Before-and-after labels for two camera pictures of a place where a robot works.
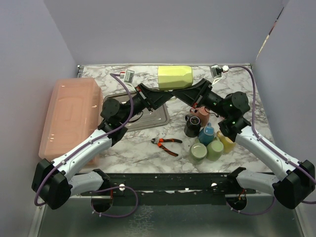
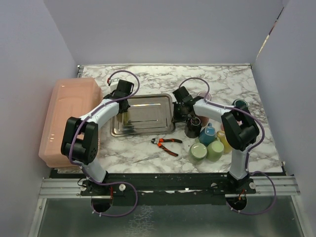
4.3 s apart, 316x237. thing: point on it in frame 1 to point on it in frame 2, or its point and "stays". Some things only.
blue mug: (206, 135) stays
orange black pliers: (159, 141) stays
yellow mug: (229, 145) stays
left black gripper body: (139, 103) to (128, 105)
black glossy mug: (192, 126) stays
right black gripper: (195, 95) to (177, 118)
